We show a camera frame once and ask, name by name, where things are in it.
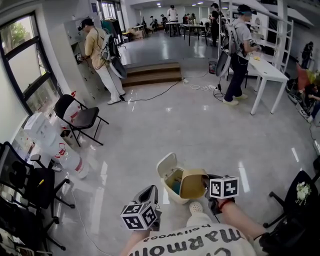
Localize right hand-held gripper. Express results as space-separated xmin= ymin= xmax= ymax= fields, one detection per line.
xmin=201 ymin=174 xmax=240 ymax=216

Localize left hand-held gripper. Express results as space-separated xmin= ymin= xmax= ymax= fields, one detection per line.
xmin=120 ymin=184 xmax=162 ymax=232

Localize cream open-lid trash bin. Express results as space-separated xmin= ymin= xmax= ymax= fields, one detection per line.
xmin=156 ymin=152 xmax=205 ymax=205

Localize person's right forearm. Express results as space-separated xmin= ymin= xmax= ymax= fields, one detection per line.
xmin=219 ymin=198 xmax=270 ymax=242

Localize person's left forearm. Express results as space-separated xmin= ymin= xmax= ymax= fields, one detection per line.
xmin=119 ymin=229 xmax=151 ymax=256

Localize person's white clog shoe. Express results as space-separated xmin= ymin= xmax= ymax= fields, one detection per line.
xmin=188 ymin=200 xmax=204 ymax=216

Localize person's white trousers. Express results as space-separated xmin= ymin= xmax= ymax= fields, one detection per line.
xmin=186 ymin=211 xmax=214 ymax=229

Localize person's printed t-shirt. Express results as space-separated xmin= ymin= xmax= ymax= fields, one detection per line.
xmin=126 ymin=221 xmax=258 ymax=256

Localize large clear water bottle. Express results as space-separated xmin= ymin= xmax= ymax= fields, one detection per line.
xmin=55 ymin=142 xmax=90 ymax=180
xmin=57 ymin=90 xmax=84 ymax=132

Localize black mesh office chair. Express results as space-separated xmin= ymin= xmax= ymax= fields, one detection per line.
xmin=0 ymin=141 xmax=76 ymax=226
xmin=0 ymin=197 xmax=67 ymax=252

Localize white flower bunch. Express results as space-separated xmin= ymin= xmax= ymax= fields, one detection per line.
xmin=295 ymin=181 xmax=313 ymax=207

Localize black armchair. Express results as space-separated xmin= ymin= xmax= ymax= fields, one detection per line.
xmin=262 ymin=156 xmax=320 ymax=256

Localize small square bin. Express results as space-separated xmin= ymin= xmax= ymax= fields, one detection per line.
xmin=60 ymin=128 xmax=74 ymax=147

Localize black folding chair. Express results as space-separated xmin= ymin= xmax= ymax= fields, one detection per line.
xmin=53 ymin=94 xmax=110 ymax=148

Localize dark mesh waste basket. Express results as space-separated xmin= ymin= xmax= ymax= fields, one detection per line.
xmin=207 ymin=60 xmax=218 ymax=75

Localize brown wooden steps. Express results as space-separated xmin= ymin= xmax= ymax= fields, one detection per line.
xmin=120 ymin=62 xmax=183 ymax=88

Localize white water dispenser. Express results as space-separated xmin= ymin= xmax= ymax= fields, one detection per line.
xmin=23 ymin=112 xmax=65 ymax=163

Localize white table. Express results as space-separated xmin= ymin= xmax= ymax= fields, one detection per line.
xmin=245 ymin=55 xmax=290 ymax=116

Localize black framed table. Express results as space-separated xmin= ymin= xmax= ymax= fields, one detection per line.
xmin=182 ymin=23 xmax=209 ymax=47
xmin=165 ymin=21 xmax=182 ymax=38

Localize cardboard box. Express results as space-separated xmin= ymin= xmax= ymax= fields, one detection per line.
xmin=128 ymin=26 xmax=147 ymax=41

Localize white shelf rack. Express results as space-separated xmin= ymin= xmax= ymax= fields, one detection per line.
xmin=217 ymin=0 xmax=295 ymax=74

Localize grey locker cabinet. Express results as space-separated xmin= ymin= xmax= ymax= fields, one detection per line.
xmin=63 ymin=17 xmax=106 ymax=101

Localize black rack with teal cloth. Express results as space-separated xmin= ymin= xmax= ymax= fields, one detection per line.
xmin=100 ymin=17 xmax=123 ymax=60

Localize black framed window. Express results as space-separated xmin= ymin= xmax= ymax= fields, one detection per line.
xmin=0 ymin=12 xmax=61 ymax=117

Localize black power adapter cable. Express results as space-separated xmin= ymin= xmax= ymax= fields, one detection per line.
xmin=212 ymin=83 xmax=226 ymax=101

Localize white power strip with cables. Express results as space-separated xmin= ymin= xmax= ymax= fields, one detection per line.
xmin=183 ymin=78 xmax=217 ymax=92

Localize black floor cable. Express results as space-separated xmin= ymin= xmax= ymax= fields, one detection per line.
xmin=119 ymin=79 xmax=182 ymax=104

